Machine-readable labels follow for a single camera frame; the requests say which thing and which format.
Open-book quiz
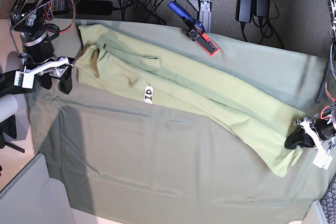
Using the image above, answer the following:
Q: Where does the blue orange bar clamp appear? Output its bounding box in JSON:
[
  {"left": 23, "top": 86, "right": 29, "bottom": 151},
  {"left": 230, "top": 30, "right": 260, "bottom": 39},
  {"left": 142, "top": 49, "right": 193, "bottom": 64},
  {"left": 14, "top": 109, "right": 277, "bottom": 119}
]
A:
[{"left": 168, "top": 1, "right": 219, "bottom": 56}]

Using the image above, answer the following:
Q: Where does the aluminium frame post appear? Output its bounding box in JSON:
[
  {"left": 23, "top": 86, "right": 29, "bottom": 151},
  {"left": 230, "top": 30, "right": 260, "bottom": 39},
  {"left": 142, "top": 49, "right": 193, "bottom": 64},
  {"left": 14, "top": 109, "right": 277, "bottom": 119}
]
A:
[{"left": 198, "top": 0, "right": 213, "bottom": 33}]

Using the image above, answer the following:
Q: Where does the light green T-shirt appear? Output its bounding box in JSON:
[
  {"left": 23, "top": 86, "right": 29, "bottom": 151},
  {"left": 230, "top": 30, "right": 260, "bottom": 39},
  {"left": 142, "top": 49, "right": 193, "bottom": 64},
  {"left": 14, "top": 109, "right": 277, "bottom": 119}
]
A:
[{"left": 76, "top": 25, "right": 303, "bottom": 177}]

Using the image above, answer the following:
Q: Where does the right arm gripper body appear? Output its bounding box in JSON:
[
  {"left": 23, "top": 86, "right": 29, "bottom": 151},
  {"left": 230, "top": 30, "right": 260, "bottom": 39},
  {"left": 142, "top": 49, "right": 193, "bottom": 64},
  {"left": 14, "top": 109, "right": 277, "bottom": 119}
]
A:
[{"left": 17, "top": 34, "right": 73, "bottom": 80}]

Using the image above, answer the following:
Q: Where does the black power brick pair left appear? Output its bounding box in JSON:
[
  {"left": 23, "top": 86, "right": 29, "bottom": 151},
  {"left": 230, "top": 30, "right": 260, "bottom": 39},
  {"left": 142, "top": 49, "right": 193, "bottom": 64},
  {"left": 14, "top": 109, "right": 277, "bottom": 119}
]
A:
[{"left": 235, "top": 0, "right": 253, "bottom": 23}]

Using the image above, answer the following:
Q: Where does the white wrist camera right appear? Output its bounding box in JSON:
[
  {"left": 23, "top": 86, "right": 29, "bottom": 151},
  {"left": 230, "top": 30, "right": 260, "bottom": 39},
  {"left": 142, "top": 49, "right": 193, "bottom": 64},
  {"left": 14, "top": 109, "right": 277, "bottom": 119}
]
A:
[{"left": 14, "top": 71, "right": 35, "bottom": 89}]

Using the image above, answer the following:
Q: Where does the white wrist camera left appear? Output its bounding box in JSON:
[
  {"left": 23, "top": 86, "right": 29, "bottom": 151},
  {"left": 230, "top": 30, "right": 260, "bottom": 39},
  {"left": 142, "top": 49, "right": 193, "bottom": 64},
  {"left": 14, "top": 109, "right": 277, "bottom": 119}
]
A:
[{"left": 312, "top": 152, "right": 333, "bottom": 170}]

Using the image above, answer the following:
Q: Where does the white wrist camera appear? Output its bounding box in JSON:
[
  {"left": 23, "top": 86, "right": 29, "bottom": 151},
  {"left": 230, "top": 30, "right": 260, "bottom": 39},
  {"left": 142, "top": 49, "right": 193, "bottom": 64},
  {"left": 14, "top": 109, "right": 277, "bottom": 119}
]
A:
[
  {"left": 14, "top": 71, "right": 35, "bottom": 89},
  {"left": 312, "top": 152, "right": 333, "bottom": 170}
]

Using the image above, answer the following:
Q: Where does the white cylinder roll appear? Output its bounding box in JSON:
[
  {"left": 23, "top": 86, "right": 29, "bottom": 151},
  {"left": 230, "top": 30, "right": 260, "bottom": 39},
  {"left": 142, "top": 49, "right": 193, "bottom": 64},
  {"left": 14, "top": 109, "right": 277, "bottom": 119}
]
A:
[{"left": 0, "top": 94, "right": 19, "bottom": 123}]

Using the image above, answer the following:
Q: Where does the dark cloth hanging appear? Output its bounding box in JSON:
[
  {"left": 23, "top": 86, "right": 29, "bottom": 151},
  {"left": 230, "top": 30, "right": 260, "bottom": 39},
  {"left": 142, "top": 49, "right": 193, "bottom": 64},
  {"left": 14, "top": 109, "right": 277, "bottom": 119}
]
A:
[{"left": 0, "top": 70, "right": 36, "bottom": 97}]

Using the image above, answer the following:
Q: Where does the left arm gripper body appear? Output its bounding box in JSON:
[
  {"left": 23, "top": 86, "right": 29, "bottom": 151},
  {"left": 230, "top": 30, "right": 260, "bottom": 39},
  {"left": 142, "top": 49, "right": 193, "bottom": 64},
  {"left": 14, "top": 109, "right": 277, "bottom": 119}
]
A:
[{"left": 295, "top": 112, "right": 335, "bottom": 155}]

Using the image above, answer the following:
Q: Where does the robot arm at left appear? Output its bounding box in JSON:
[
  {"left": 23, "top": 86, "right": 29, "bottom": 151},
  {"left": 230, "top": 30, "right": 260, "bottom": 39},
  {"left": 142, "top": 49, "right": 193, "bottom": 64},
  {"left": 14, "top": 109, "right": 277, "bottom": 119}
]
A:
[{"left": 284, "top": 40, "right": 335, "bottom": 154}]

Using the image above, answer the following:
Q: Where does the patterned chair corner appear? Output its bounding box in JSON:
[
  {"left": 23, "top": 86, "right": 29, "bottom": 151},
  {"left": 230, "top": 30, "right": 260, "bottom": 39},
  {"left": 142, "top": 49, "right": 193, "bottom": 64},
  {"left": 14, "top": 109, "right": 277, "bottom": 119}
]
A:
[{"left": 320, "top": 175, "right": 336, "bottom": 224}]

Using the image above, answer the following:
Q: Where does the grey white bin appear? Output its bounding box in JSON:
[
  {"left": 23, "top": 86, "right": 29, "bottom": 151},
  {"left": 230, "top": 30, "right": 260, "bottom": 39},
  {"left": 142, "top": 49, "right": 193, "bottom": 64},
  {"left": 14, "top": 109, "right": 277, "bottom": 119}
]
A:
[{"left": 1, "top": 154, "right": 75, "bottom": 223}]

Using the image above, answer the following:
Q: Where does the grey-green table cloth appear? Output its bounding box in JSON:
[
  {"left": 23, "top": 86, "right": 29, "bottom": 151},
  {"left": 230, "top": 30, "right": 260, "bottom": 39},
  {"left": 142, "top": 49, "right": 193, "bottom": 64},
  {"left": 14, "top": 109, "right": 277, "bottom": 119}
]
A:
[{"left": 27, "top": 19, "right": 335, "bottom": 223}]

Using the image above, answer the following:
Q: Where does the robot arm at right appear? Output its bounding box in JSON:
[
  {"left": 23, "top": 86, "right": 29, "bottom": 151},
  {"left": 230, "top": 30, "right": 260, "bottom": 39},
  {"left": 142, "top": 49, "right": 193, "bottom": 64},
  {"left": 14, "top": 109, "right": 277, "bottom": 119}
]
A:
[{"left": 8, "top": 0, "right": 74, "bottom": 94}]

